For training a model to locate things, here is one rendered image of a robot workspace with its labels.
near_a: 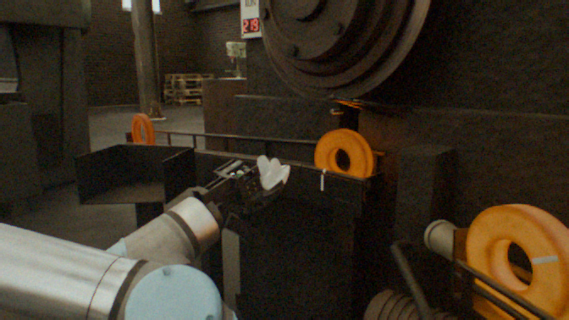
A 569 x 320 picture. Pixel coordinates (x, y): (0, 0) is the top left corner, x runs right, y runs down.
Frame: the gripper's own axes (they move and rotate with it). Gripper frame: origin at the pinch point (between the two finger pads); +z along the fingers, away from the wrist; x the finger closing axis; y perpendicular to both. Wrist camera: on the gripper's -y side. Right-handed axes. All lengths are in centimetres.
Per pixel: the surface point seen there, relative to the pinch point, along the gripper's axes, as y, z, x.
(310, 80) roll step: 12.7, 20.1, 6.5
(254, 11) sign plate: 28, 41, 43
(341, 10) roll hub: 27.4, 17.9, -6.8
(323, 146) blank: -3.8, 18.7, 5.1
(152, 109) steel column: -141, 257, 653
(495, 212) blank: 1.4, 1.4, -39.0
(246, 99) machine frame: 3, 29, 44
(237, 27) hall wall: -62, 637, 800
